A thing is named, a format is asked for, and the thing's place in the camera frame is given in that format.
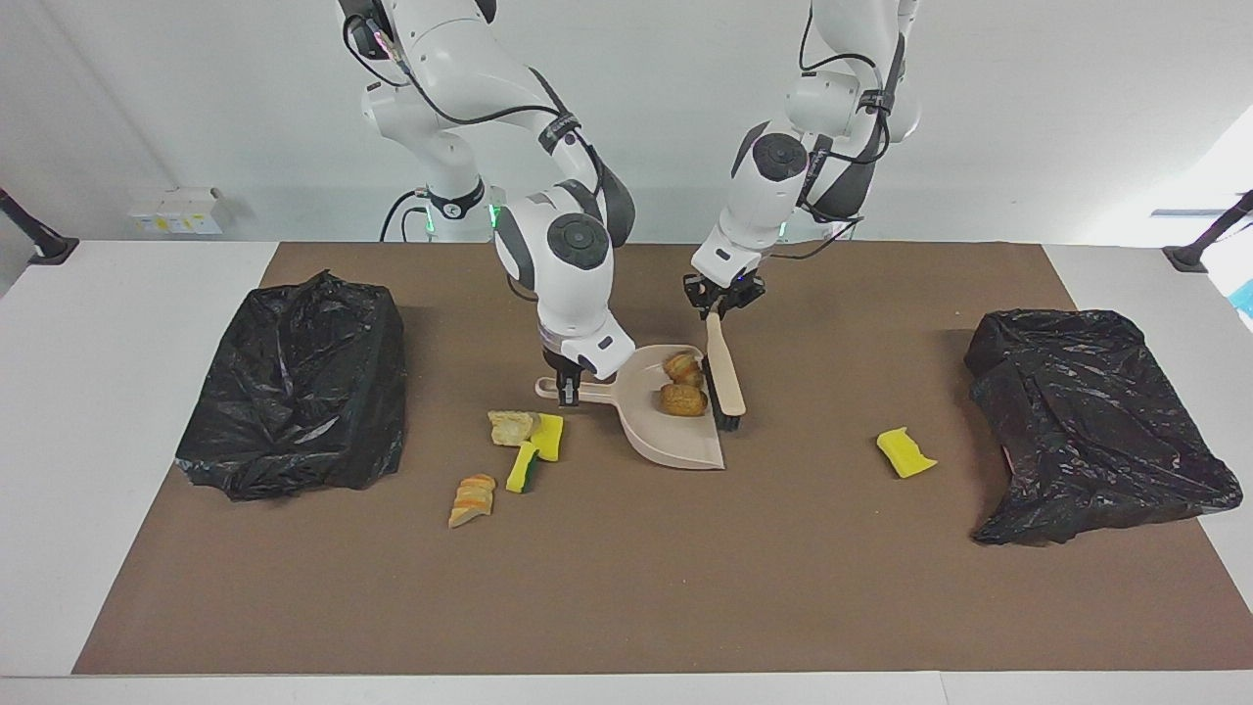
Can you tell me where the beige hand brush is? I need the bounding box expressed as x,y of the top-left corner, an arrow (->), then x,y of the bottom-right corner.
703,311 -> 748,433

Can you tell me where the yellow green-backed sponge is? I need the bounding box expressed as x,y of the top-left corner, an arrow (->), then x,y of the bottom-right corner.
529,413 -> 566,463
875,427 -> 939,480
505,441 -> 542,495

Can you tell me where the brown table mat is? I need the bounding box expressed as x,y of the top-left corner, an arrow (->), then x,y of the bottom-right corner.
73,242 -> 1253,677

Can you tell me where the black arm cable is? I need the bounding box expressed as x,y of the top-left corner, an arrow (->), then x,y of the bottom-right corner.
343,10 -> 608,197
768,5 -> 906,261

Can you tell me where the black base power cable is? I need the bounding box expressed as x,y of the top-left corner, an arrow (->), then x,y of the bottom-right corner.
380,190 -> 432,243

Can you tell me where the black trash bag bin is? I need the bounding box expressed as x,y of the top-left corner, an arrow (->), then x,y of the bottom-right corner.
963,308 -> 1244,546
175,270 -> 408,502

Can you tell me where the brown bread roll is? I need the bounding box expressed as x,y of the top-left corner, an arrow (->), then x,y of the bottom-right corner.
658,384 -> 710,418

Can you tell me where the white wall socket box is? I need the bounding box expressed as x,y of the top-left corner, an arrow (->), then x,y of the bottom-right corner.
129,188 -> 224,236

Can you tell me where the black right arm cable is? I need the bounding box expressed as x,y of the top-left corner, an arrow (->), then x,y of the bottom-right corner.
343,10 -> 608,197

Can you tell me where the beige plastic dustpan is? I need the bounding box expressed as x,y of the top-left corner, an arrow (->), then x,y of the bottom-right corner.
534,343 -> 727,472

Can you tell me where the black clamp stand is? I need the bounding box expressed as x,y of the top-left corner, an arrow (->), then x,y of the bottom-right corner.
0,186 -> 80,267
1162,189 -> 1253,274

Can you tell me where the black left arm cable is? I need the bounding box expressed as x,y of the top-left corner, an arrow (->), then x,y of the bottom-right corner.
768,5 -> 906,261

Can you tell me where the pale bread chunk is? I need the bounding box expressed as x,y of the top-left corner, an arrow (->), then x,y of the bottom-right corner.
487,409 -> 541,448

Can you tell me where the sliced bread loaf piece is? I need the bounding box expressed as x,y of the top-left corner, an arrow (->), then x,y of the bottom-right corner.
447,473 -> 497,530

